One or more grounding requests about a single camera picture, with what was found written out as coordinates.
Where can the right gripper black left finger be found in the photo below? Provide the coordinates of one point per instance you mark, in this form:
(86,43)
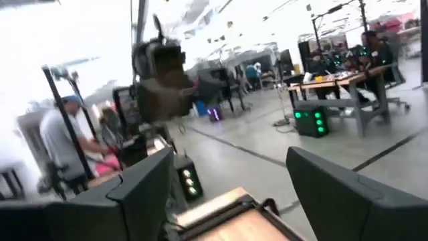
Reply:
(143,201)

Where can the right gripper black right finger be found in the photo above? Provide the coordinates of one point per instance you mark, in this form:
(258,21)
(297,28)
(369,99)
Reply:
(334,207)

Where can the grey office chair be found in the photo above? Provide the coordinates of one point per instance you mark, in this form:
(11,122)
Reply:
(398,75)

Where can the black computer tower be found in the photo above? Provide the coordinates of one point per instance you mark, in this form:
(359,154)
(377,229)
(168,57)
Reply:
(189,180)
(214,114)

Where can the black tower green lights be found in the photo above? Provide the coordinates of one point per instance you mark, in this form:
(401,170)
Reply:
(311,122)

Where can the person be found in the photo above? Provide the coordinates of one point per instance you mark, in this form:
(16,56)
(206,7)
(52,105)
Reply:
(317,63)
(252,73)
(60,140)
(376,53)

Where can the grey workbench wooden top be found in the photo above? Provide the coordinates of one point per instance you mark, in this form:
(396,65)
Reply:
(334,82)

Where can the black table frame rail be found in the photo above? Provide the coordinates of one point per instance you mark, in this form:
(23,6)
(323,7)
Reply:
(220,218)

